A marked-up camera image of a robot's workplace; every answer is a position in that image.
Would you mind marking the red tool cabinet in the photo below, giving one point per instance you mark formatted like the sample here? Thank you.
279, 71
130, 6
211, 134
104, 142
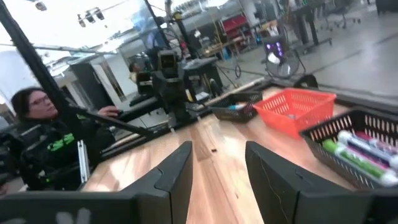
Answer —
234, 24

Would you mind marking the black clamp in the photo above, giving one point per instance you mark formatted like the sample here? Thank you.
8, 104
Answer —
306, 81

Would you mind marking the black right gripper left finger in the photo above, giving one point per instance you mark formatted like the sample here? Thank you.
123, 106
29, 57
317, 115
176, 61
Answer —
168, 193

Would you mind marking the black slotted plastic basket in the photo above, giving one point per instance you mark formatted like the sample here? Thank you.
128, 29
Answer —
329, 130
239, 115

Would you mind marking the floor fan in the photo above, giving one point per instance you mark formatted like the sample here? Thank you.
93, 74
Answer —
284, 67

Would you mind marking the black tall cabinet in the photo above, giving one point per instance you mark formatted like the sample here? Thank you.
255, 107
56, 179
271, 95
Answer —
90, 84

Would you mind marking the black box with lights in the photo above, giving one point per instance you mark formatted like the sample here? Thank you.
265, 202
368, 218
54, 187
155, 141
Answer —
275, 48

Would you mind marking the person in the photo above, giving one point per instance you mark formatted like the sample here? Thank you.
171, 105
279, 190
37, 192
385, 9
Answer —
46, 149

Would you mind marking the orange slotted plastic basket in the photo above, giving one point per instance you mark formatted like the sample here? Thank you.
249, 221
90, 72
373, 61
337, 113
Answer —
295, 109

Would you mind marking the blue-capped white thin marker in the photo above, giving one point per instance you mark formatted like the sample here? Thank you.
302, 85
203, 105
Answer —
237, 106

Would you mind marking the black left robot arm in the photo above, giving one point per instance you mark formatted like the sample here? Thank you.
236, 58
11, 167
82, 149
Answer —
174, 93

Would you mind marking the pink wide marker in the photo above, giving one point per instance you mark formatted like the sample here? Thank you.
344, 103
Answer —
377, 141

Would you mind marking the light green Expo marker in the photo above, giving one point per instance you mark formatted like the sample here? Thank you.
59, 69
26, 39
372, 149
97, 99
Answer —
357, 158

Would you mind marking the white bracket strip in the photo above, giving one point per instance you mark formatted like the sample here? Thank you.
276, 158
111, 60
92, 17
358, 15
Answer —
83, 161

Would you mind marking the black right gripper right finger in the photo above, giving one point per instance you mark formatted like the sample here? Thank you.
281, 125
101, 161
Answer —
273, 186

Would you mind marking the grey side table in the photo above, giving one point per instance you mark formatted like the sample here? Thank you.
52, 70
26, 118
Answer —
200, 65

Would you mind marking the blue Expo marker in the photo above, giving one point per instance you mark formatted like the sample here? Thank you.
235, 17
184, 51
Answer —
367, 147

